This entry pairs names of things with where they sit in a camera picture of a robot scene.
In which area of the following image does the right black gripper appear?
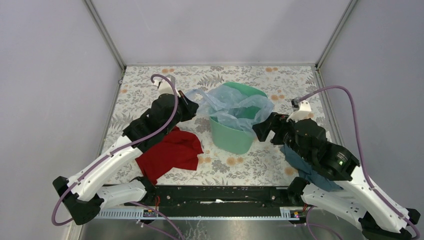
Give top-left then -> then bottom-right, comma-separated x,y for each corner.
250,110 -> 311,161

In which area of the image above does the light blue plastic trash bag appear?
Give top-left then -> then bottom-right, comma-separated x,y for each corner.
186,85 -> 275,136

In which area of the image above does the green plastic trash bin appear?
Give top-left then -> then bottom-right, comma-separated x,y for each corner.
209,82 -> 268,154

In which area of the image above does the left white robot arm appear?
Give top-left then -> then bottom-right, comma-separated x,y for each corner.
51,91 -> 199,226

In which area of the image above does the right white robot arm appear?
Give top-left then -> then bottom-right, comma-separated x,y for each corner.
252,112 -> 421,240

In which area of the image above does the red cloth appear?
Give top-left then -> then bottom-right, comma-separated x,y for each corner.
135,126 -> 204,185

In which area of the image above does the floral table mat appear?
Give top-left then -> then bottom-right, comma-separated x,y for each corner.
102,66 -> 319,186

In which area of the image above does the blue-grey cloth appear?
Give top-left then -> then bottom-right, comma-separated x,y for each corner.
280,145 -> 343,192

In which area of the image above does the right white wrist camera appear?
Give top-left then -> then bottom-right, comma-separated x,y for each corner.
288,98 -> 312,122

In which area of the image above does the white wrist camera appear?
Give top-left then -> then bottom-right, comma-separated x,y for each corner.
288,98 -> 312,122
150,74 -> 177,95

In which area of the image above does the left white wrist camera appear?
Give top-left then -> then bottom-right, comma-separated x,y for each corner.
150,74 -> 177,95

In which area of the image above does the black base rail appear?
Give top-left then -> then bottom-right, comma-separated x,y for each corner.
140,185 -> 305,218

